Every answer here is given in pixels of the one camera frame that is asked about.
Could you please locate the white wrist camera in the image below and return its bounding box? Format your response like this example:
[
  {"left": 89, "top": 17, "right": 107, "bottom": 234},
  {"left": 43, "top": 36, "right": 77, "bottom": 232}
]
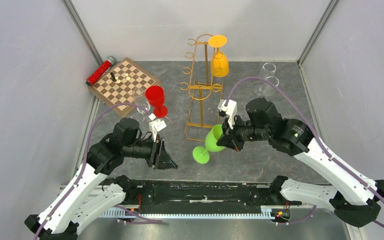
[
  {"left": 148, "top": 113, "right": 167, "bottom": 142},
  {"left": 217, "top": 99, "right": 237, "bottom": 130}
]

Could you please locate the green wine glass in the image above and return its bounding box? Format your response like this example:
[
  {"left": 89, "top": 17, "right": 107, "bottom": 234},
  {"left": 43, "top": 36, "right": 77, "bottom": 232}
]
[{"left": 192, "top": 124, "right": 226, "bottom": 164}]

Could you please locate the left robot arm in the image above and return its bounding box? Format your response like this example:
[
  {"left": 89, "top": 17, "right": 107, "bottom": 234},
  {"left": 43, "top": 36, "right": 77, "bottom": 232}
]
[{"left": 24, "top": 117, "right": 178, "bottom": 240}]

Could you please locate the black chess piece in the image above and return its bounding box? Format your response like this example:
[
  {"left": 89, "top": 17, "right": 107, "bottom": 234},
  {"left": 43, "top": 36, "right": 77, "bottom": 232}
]
[{"left": 110, "top": 72, "right": 116, "bottom": 82}]

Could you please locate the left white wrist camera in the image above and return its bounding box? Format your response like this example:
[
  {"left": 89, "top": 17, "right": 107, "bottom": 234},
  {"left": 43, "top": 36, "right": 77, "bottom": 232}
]
[{"left": 148, "top": 113, "right": 167, "bottom": 142}]

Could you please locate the clear back wine glass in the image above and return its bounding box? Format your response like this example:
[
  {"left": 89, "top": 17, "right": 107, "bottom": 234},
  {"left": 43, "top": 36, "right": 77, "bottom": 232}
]
[{"left": 260, "top": 76, "right": 280, "bottom": 97}]

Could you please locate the clear wine glass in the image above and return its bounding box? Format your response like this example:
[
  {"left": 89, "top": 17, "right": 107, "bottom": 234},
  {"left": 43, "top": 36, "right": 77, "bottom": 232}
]
[
  {"left": 260, "top": 76, "right": 280, "bottom": 97},
  {"left": 254, "top": 62, "right": 277, "bottom": 96},
  {"left": 130, "top": 87, "right": 151, "bottom": 128}
]

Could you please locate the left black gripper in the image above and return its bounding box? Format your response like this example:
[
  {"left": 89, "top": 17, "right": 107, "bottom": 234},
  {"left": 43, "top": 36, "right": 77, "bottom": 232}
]
[{"left": 123, "top": 133, "right": 178, "bottom": 170}]

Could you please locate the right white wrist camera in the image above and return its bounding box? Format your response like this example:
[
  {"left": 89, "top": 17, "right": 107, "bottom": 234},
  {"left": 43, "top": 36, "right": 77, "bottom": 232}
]
[{"left": 217, "top": 99, "right": 237, "bottom": 130}]

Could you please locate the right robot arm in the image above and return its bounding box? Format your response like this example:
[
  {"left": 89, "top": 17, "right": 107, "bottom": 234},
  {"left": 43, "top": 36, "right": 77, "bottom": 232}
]
[{"left": 217, "top": 98, "right": 384, "bottom": 228}]

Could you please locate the red glitter tube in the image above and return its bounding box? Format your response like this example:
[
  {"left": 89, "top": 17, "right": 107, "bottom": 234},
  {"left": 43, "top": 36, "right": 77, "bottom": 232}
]
[{"left": 85, "top": 56, "right": 115, "bottom": 86}]

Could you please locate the red wine glass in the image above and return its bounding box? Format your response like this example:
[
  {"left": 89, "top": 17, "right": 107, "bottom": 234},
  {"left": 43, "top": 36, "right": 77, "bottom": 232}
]
[{"left": 145, "top": 85, "right": 168, "bottom": 118}]

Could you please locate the wooden chessboard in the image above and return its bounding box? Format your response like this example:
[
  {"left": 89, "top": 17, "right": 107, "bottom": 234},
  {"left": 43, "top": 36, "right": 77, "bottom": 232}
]
[{"left": 88, "top": 57, "right": 162, "bottom": 117}]

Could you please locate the orange wine glass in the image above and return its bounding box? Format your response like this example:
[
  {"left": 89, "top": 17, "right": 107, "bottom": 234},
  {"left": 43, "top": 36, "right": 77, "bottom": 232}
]
[{"left": 208, "top": 35, "right": 230, "bottom": 78}]

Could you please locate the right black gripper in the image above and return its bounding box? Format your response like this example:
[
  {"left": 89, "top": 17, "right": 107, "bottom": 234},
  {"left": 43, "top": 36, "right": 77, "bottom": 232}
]
[{"left": 216, "top": 112, "right": 271, "bottom": 152}]

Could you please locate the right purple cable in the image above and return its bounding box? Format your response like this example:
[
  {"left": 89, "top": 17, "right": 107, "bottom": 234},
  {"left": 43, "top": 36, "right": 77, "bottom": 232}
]
[{"left": 224, "top": 76, "right": 384, "bottom": 233}]

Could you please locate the gold wire glass rack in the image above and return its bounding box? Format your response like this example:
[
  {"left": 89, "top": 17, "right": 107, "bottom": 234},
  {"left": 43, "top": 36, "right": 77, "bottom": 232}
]
[{"left": 179, "top": 33, "right": 224, "bottom": 142}]

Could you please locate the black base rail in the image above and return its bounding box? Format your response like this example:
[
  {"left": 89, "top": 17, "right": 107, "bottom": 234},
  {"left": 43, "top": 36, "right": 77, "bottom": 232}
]
[{"left": 99, "top": 178, "right": 302, "bottom": 220}]

